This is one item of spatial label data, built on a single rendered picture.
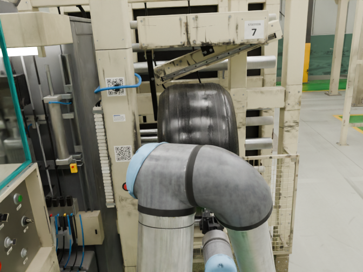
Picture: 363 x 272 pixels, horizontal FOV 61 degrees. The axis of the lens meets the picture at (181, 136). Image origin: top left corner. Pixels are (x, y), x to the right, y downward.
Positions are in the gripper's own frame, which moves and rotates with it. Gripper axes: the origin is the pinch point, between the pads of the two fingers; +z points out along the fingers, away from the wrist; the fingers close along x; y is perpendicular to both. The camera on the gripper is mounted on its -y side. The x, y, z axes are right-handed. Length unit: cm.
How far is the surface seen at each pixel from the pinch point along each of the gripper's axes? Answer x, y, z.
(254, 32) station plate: -26, 67, 44
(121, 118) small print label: 34, 36, 18
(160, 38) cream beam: 17, 66, 44
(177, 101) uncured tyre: 10.2, 43.0, 11.3
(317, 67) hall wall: -441, -60, 907
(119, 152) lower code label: 36.8, 20.6, 17.8
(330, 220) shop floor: -123, -102, 136
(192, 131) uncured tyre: 5.5, 33.7, 1.5
